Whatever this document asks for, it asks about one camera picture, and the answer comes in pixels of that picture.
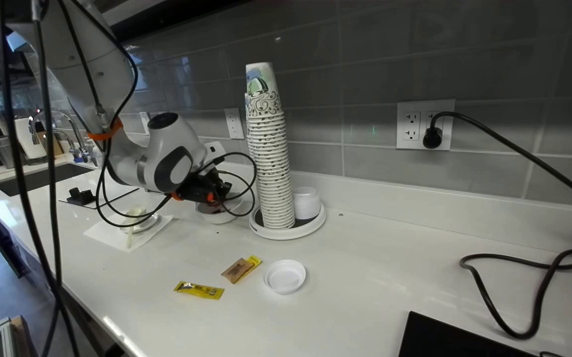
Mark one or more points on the small black object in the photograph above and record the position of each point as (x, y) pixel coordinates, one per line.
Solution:
(80, 197)

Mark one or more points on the brown wooden furniture piece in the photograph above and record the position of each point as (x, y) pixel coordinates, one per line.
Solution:
(20, 340)

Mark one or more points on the clear plastic container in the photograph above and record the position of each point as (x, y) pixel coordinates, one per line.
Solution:
(110, 237)

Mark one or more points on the yellow packet with black print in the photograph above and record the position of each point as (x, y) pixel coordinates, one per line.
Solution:
(199, 291)

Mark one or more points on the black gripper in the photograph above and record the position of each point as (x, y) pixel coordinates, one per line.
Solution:
(203, 181)

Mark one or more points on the white rectangular board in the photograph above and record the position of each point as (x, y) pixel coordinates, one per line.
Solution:
(28, 140)

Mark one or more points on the white double wall outlet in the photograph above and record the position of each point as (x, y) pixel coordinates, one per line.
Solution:
(410, 126)

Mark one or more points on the tall paper cup stack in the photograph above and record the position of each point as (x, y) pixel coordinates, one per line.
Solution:
(269, 166)

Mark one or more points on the plain yellow packet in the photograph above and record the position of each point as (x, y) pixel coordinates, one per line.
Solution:
(255, 261)

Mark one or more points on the small white cup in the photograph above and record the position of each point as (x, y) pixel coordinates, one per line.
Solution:
(306, 205)

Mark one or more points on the brown paper packet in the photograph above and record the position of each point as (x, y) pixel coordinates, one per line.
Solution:
(237, 271)

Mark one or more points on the white plastic cup lid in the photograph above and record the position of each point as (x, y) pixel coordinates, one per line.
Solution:
(285, 279)

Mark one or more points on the amber bottle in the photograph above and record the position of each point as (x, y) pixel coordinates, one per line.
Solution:
(52, 146)

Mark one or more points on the grey overhead cabinet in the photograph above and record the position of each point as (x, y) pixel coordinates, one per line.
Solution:
(167, 13)

